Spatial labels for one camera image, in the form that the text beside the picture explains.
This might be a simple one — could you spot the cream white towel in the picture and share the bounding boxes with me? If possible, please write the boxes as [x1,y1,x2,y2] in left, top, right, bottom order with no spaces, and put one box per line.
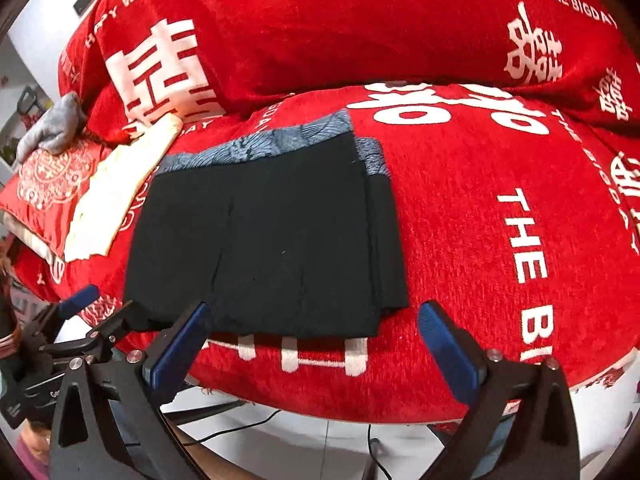
[63,113,183,262]

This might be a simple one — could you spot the person left hand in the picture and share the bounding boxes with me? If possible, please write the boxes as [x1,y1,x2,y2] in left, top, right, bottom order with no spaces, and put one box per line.
[21,420,51,466]

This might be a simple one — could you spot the black pants with grey waistband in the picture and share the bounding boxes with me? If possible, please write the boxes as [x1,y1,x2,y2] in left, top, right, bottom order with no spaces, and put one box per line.
[124,110,409,338]

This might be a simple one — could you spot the black cable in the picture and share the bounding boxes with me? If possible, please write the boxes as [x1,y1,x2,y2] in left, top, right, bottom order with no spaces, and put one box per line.
[124,407,394,480]

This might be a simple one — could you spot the grey cloth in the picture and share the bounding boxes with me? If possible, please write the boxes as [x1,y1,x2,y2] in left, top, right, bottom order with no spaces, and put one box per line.
[16,91,87,164]

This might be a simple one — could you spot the black tripod leg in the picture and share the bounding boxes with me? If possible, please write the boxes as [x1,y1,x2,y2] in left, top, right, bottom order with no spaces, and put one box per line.
[164,400,246,426]

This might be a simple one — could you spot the red folded wedding quilt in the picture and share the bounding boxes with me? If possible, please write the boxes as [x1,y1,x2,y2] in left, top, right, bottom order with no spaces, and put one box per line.
[58,0,639,142]

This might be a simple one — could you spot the red embroidered pillow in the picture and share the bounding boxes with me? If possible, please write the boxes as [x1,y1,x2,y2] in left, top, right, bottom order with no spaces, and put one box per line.
[1,138,112,263]

